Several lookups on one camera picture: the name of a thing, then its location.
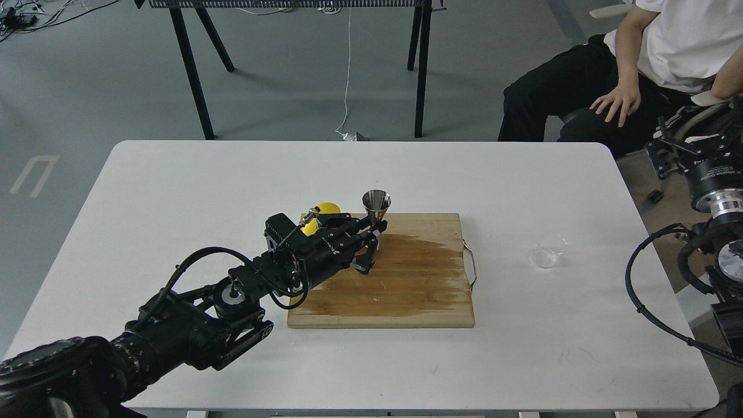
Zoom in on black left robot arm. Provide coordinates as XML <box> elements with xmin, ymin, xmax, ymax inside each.
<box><xmin>2</xmin><ymin>207</ymin><xmax>388</xmax><ymax>417</ymax></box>

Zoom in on white hanging cable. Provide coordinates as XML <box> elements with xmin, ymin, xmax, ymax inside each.
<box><xmin>334</xmin><ymin>7</ymin><xmax>370</xmax><ymax>142</ymax></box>

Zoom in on office chair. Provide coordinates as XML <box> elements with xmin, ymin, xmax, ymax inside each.
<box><xmin>557</xmin><ymin>5</ymin><xmax>743</xmax><ymax>204</ymax></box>

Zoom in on steel double jigger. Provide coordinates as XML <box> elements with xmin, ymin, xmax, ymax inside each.
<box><xmin>362</xmin><ymin>189</ymin><xmax>392</xmax><ymax>227</ymax></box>

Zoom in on yellow lemon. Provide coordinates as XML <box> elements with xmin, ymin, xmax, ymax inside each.
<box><xmin>301</xmin><ymin>201</ymin><xmax>340</xmax><ymax>236</ymax></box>

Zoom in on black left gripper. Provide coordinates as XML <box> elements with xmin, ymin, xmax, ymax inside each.
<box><xmin>264</xmin><ymin>212</ymin><xmax>382</xmax><ymax>291</ymax></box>

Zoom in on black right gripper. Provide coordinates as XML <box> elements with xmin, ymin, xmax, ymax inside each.
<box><xmin>645</xmin><ymin>99</ymin><xmax>742</xmax><ymax>212</ymax></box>

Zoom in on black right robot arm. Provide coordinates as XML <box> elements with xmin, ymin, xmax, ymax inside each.
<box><xmin>625</xmin><ymin>95</ymin><xmax>742</xmax><ymax>367</ymax></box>

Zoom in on person's hand on lap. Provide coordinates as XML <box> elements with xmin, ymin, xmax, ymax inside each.
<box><xmin>589</xmin><ymin>81</ymin><xmax>641</xmax><ymax>128</ymax></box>

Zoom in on wooden cutting board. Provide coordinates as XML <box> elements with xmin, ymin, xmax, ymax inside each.
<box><xmin>287</xmin><ymin>212</ymin><xmax>475</xmax><ymax>330</ymax></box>

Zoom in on black metal frame table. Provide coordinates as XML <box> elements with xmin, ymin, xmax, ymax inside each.
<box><xmin>148</xmin><ymin>1</ymin><xmax>445</xmax><ymax>140</ymax></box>

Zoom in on clear glass cup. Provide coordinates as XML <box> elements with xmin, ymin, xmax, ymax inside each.
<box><xmin>530</xmin><ymin>232</ymin><xmax>569</xmax><ymax>268</ymax></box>

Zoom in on black cables on floor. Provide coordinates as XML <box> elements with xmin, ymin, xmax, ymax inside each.
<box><xmin>0</xmin><ymin>0</ymin><xmax>120</xmax><ymax>41</ymax></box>

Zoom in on seated person in white shirt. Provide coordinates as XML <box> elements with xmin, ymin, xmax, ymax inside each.
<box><xmin>498</xmin><ymin>1</ymin><xmax>742</xmax><ymax>158</ymax></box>

